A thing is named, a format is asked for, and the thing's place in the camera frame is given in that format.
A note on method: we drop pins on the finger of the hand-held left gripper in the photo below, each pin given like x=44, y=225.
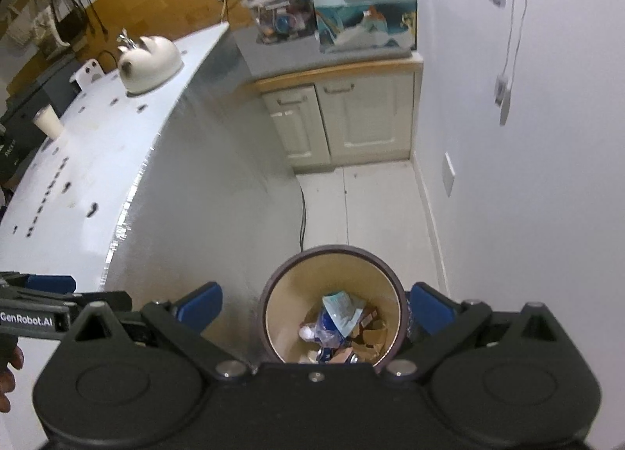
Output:
x=49, y=282
x=119, y=301

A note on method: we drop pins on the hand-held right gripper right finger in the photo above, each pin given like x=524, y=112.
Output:
x=429, y=306

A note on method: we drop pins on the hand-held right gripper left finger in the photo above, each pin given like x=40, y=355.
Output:
x=202, y=306

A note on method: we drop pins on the brown cardboard box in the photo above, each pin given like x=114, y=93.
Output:
x=371, y=335

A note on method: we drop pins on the beige bin with brown rim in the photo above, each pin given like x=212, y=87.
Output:
x=283, y=293

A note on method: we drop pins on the light blue plastic packet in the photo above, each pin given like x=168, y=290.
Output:
x=342, y=311

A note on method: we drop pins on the purple snack bag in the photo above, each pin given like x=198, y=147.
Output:
x=326, y=330

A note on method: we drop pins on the white red plastic bag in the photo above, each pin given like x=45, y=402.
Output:
x=306, y=333

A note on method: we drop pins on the person's left hand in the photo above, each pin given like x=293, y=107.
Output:
x=7, y=376

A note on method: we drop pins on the black bag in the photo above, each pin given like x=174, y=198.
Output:
x=12, y=147

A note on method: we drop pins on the white cup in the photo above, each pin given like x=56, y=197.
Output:
x=48, y=123

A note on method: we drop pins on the grey storage box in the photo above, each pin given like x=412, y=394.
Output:
x=44, y=93

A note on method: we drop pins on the cream cabinet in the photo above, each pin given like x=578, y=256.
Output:
x=342, y=113

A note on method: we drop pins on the small white appliance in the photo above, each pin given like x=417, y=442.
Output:
x=89, y=74

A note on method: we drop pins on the white cat-shaped pot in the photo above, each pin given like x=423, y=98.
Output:
x=146, y=64

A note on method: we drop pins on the dark mesh bag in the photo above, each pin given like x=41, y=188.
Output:
x=72, y=25

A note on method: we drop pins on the grey counter mat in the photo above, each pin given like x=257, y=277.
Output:
x=283, y=57

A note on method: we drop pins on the teal printed box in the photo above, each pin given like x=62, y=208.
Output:
x=364, y=23

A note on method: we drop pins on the clear plastic storage box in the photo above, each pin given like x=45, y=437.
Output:
x=281, y=10

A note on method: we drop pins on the white wall switch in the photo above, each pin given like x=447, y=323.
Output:
x=449, y=175

